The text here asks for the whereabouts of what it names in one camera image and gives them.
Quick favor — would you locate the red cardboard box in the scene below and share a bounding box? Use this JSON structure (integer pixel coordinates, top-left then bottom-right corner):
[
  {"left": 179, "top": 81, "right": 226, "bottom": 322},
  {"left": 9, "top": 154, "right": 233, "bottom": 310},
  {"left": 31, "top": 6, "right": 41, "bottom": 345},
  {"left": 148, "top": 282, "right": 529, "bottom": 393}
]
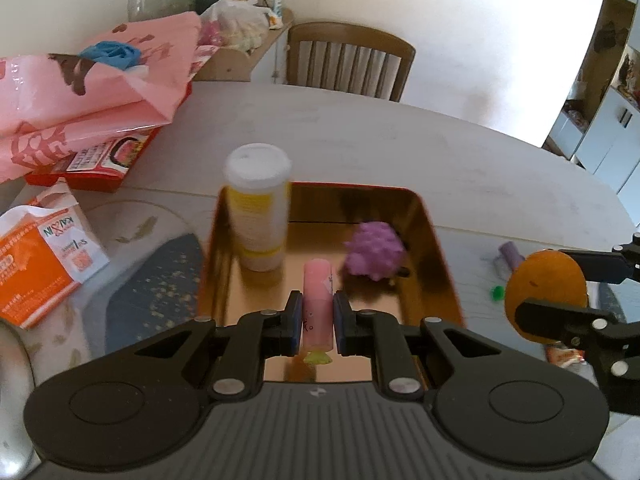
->
[{"left": 25, "top": 82, "right": 193, "bottom": 193}]

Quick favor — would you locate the clear plastic bag with contents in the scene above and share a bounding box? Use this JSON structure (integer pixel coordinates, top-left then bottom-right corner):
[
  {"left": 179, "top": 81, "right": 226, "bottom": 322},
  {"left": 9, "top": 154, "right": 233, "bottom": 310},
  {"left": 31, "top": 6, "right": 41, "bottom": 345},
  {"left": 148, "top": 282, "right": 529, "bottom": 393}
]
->
[{"left": 200, "top": 0, "right": 271, "bottom": 52}]

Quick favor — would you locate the orange tissue packet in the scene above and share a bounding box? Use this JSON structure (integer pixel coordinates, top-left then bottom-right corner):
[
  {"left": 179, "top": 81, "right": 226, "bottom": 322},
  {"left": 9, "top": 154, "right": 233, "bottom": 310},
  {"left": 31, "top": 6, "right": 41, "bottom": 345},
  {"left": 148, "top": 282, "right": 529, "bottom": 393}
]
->
[{"left": 0, "top": 182, "right": 111, "bottom": 331}]

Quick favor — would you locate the white bottle with yellow label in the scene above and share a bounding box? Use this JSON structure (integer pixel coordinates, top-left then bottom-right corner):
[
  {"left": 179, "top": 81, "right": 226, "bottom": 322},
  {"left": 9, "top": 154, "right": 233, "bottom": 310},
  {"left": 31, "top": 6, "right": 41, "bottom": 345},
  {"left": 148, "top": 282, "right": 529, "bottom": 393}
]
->
[{"left": 222, "top": 144, "right": 293, "bottom": 272}]

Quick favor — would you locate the purple spiky ball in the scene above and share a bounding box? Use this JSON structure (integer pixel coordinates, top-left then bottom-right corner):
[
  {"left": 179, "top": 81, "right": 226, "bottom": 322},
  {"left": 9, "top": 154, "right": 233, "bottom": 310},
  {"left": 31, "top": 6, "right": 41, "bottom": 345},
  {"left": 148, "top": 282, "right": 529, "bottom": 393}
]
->
[{"left": 344, "top": 221, "right": 408, "bottom": 281}]

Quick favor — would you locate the red snack packet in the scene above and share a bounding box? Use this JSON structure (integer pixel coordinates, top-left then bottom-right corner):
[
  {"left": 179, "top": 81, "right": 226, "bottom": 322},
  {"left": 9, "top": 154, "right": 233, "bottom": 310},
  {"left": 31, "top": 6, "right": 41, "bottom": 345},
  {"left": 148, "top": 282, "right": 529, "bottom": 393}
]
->
[{"left": 544, "top": 342, "right": 587, "bottom": 367}]

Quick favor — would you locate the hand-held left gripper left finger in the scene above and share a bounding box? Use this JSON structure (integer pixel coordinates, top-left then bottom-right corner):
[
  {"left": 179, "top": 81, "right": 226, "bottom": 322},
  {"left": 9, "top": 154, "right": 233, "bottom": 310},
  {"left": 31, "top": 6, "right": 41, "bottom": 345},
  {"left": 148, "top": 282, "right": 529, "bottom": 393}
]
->
[{"left": 97, "top": 290, "right": 304, "bottom": 402}]

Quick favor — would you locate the pink plastic bag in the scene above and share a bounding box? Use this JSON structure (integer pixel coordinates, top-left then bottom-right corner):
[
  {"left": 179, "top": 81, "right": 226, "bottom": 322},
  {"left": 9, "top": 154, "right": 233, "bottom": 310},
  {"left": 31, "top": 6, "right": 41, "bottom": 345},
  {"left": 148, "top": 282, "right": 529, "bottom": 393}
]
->
[{"left": 0, "top": 10, "right": 221, "bottom": 183}]

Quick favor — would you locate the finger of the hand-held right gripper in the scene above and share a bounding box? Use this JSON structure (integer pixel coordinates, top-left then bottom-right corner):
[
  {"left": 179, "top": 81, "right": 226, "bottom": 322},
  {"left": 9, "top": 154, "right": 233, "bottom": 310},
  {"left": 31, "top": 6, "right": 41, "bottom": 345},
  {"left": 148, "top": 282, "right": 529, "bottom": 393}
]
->
[
  {"left": 515, "top": 299, "right": 640, "bottom": 411},
  {"left": 557, "top": 234, "right": 640, "bottom": 283}
]

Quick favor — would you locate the wooden side cabinet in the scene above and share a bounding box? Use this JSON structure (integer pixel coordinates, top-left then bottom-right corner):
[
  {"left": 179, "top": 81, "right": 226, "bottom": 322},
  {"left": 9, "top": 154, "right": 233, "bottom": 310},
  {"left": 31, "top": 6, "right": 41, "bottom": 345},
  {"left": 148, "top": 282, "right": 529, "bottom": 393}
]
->
[{"left": 192, "top": 22, "right": 296, "bottom": 85}]

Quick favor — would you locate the blue glove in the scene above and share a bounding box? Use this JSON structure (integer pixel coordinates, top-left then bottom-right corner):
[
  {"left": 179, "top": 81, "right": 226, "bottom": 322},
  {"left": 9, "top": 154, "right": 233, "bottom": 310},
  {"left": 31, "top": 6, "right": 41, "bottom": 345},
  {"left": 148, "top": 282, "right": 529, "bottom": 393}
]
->
[{"left": 80, "top": 40, "right": 142, "bottom": 69}]

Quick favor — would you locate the small purple tube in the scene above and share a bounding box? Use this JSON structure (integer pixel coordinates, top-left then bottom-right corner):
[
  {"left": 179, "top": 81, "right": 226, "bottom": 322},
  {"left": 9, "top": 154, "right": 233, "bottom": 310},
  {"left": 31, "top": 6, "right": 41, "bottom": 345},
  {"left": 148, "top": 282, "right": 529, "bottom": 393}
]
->
[{"left": 482, "top": 241, "right": 526, "bottom": 275}]

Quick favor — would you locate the pink tube with yellow cap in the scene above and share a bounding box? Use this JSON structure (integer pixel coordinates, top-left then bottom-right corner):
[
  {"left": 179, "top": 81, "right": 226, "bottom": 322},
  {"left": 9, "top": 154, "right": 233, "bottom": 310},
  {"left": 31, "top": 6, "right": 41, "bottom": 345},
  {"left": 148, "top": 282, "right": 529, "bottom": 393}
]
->
[{"left": 301, "top": 258, "right": 335, "bottom": 365}]

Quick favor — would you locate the orange ball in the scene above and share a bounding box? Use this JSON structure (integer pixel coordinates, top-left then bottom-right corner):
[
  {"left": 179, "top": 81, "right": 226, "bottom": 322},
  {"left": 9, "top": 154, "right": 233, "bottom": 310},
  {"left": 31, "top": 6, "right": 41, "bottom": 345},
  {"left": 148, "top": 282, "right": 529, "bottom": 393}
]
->
[{"left": 504, "top": 250, "right": 589, "bottom": 344}]

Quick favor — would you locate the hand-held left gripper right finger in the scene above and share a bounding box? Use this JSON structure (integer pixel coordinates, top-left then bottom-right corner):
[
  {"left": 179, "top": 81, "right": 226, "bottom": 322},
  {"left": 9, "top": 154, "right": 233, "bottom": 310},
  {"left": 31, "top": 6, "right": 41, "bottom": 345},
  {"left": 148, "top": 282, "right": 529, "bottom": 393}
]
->
[{"left": 333, "top": 290, "right": 543, "bottom": 402}]

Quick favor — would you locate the white kitchen cabinet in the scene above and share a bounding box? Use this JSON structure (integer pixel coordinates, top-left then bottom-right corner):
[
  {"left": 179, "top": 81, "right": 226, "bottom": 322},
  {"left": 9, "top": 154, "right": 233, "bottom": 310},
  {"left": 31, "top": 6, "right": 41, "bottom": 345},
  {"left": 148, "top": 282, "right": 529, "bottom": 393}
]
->
[{"left": 545, "top": 0, "right": 640, "bottom": 197}]

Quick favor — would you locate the wooden chair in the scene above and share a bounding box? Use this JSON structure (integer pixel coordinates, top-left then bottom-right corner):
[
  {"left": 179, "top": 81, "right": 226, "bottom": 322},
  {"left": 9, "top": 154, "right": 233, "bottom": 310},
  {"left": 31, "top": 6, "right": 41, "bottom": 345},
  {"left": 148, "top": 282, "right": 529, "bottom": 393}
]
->
[{"left": 286, "top": 21, "right": 417, "bottom": 103}]

